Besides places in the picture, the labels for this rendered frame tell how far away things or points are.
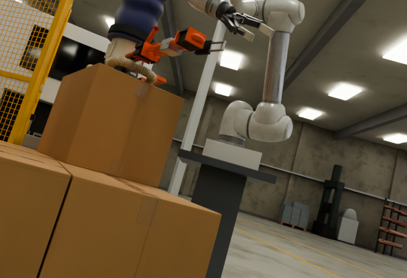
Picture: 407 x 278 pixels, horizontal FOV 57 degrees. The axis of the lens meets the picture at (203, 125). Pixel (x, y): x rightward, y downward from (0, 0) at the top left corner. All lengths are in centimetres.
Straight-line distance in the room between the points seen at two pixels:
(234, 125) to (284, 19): 61
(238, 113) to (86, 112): 90
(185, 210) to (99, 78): 71
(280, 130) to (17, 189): 139
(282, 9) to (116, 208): 141
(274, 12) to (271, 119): 55
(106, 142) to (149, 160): 20
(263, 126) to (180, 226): 111
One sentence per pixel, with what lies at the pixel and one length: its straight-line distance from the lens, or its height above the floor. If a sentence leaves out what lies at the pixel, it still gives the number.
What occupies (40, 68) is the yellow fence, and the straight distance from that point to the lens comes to 292.
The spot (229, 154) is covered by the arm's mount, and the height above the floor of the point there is 80.
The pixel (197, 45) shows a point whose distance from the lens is 130.
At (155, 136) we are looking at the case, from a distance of 157.
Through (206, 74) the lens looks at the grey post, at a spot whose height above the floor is 219.
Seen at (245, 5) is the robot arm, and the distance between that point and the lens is 196.
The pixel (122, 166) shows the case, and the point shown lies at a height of 59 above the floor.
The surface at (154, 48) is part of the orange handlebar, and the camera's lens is 151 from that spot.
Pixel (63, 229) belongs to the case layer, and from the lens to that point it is 91.
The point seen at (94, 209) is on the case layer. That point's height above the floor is 48.
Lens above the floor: 60
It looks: 9 degrees up
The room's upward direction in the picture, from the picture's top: 16 degrees clockwise
